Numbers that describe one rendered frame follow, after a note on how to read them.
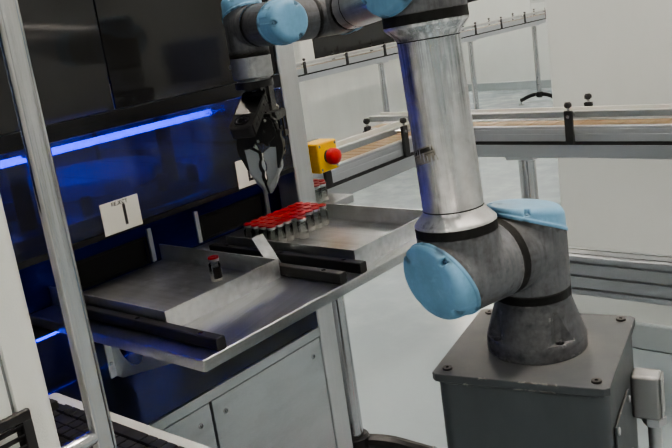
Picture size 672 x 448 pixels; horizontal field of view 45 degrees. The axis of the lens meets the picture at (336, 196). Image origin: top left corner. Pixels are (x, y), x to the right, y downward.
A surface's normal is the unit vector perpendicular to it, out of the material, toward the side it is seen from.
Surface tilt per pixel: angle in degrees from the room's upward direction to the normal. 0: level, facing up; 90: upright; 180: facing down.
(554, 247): 88
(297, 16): 89
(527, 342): 72
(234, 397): 90
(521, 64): 90
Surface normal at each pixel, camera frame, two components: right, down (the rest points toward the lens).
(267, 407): 0.76, 0.04
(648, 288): -0.63, 0.26
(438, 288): -0.77, 0.37
